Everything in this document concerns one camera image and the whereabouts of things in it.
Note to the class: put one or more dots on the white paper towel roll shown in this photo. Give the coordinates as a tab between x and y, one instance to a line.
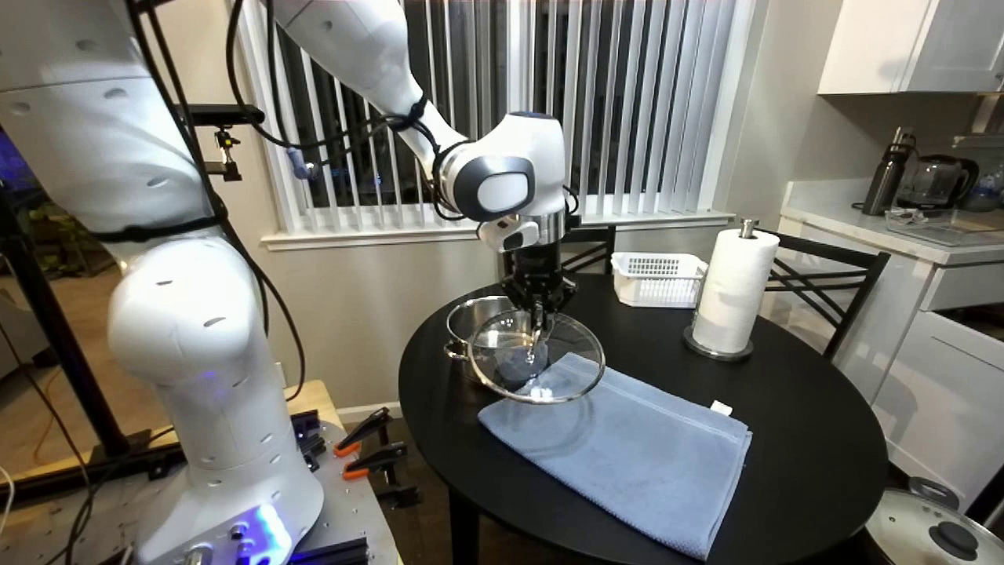
748	225
734	294

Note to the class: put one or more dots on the white upper cabinet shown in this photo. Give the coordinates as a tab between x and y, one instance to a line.
909	50

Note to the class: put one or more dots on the black stereo camera on mount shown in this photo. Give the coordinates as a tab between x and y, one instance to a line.
223	115

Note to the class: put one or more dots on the black cross-back chair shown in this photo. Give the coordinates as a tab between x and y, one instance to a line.
597	243
827	250

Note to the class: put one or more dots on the grey round lid black knob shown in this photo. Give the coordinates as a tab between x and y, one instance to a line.
913	522

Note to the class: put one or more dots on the black tripod stand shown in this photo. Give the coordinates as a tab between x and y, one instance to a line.
62	347

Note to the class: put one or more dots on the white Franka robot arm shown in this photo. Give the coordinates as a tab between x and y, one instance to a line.
190	314

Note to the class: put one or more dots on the white vertical window blinds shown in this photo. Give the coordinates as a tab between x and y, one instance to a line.
646	106

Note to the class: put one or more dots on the silver steel pot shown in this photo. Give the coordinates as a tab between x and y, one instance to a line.
470	310

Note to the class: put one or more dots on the blue cloth towel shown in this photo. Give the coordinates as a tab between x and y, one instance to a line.
646	459

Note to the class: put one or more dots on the black water bottle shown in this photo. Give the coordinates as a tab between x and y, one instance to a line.
889	175

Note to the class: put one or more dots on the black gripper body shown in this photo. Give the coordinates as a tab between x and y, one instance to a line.
537	273

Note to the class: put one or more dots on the white counter cabinet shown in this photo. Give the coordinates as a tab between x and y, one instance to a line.
942	347

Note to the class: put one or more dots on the clear plastic container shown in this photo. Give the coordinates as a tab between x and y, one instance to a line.
658	284

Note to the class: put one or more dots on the black clamp with orange tips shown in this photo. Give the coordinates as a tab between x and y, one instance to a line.
378	459
363	427

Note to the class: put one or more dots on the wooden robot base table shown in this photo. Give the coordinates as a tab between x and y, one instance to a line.
319	397

